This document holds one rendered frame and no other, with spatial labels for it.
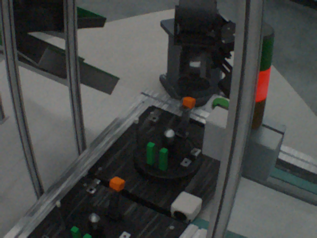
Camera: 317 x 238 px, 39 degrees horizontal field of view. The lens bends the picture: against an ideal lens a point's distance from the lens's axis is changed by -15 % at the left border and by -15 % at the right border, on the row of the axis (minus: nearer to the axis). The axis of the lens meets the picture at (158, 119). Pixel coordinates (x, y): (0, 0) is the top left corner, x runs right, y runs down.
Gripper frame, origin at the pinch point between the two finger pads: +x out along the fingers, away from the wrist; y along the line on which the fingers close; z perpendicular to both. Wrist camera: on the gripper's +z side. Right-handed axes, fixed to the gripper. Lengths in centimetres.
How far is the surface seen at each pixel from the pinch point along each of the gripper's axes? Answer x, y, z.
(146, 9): 177, 181, 7
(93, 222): -15.9, -16.9, -34.5
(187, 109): 0.0, -2.3, -10.5
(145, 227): -5.0, -19.0, -29.8
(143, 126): 6.1, 4.8, -20.3
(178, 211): -2.3, -19.1, -23.3
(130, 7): 174, 192, 0
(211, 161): 7.4, -11.1, -13.3
